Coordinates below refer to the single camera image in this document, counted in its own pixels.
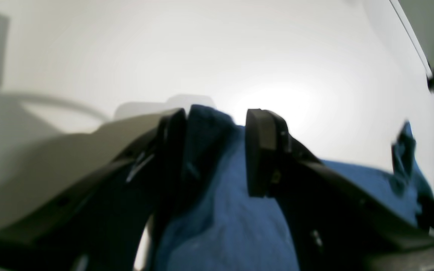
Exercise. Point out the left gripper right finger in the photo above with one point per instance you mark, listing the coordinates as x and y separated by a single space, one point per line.
335 225

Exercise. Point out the blue T-shirt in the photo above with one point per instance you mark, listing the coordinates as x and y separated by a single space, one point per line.
227 230

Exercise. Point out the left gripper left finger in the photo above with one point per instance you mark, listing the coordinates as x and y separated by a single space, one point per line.
96 224

